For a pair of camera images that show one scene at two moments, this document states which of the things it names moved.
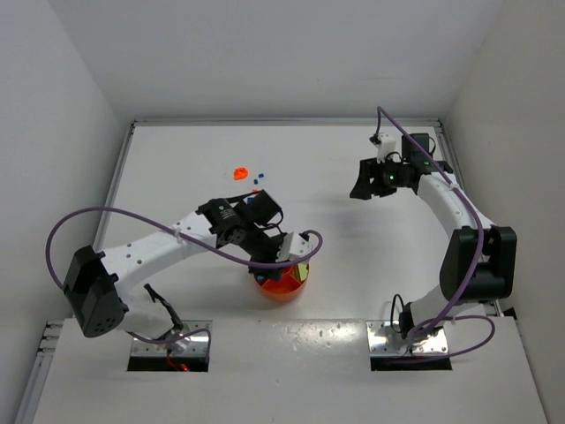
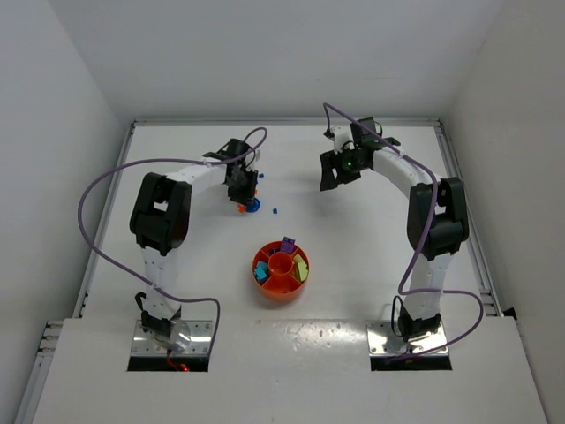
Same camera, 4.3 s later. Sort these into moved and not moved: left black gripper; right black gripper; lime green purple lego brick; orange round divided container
Moved: left black gripper; right black gripper
Not moved: orange round divided container; lime green purple lego brick
